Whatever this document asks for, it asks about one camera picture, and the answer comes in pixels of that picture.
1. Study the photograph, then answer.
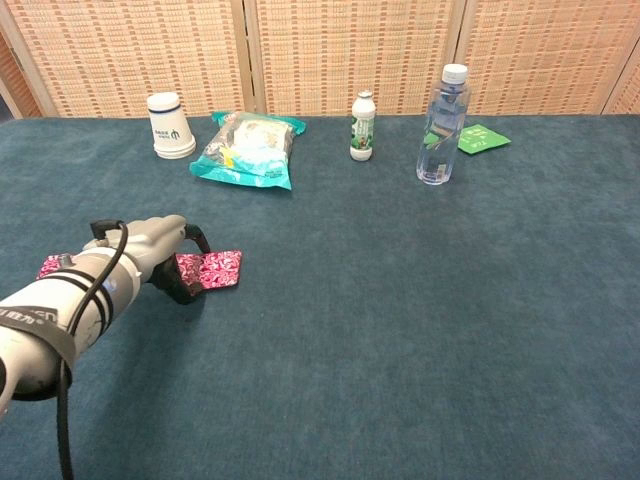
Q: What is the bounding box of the small white drink bottle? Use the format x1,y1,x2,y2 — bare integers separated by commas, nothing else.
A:
349,89,377,162

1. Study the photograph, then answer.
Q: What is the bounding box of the teal snack bag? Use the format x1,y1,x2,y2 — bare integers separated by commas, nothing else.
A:
188,110,307,191

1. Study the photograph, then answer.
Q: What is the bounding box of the black printed arm strap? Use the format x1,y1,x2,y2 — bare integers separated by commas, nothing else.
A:
0,304,77,374

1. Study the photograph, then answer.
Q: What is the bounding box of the teal table cloth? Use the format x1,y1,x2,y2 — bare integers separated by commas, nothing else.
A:
0,114,640,480

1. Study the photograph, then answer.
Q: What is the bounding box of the green sachet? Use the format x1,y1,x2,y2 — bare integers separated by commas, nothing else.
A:
457,123,512,156

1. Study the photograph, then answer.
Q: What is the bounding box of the woven bamboo folding screen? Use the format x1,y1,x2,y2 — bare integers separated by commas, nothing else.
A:
0,0,640,121

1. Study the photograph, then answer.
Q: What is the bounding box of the left black grey robot hand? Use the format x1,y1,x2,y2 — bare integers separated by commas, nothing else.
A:
82,214,214,306

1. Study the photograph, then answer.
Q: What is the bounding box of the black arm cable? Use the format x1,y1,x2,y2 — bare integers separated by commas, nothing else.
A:
88,219,130,480

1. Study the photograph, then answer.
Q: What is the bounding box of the clear plastic water bottle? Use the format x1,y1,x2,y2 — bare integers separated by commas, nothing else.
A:
415,63,473,187

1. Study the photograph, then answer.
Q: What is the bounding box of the white paper cup stack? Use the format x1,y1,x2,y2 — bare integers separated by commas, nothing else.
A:
146,91,197,161

